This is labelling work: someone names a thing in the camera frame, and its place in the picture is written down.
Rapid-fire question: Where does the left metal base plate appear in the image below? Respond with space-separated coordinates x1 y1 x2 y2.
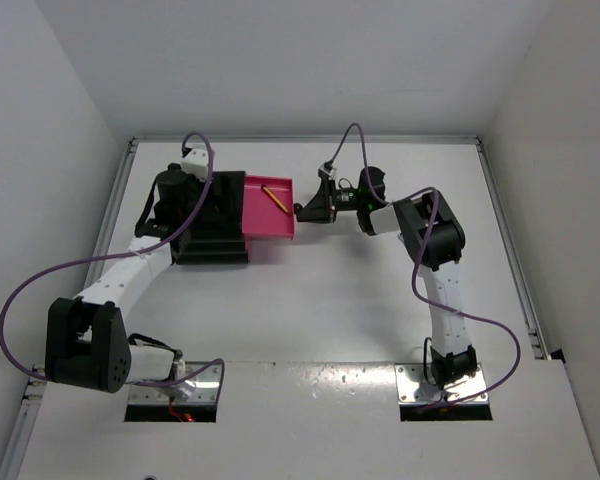
128 364 224 407

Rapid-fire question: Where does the pink top drawer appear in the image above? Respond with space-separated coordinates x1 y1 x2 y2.
242 175 295 240

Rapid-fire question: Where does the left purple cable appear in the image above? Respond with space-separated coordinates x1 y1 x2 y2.
0 131 226 389

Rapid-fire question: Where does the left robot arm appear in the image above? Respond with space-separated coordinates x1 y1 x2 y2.
45 164 248 399

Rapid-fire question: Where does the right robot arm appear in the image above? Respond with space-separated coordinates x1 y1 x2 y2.
294 165 477 388

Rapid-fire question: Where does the black drawer cabinet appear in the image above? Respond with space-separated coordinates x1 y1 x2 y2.
172 171 248 265

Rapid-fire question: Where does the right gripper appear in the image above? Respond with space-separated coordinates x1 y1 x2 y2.
297 179 367 225

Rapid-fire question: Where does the metal base plate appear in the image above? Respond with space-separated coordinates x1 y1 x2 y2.
128 364 224 407
394 364 489 406

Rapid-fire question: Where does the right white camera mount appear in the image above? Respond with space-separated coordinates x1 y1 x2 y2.
318 160 337 181

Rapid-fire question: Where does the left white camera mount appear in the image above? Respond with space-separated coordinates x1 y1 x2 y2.
180 145 215 182

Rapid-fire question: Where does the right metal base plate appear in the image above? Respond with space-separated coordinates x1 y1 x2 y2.
394 364 489 406

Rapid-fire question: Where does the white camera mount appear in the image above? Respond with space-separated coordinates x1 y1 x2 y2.
180 145 215 182
318 160 337 181

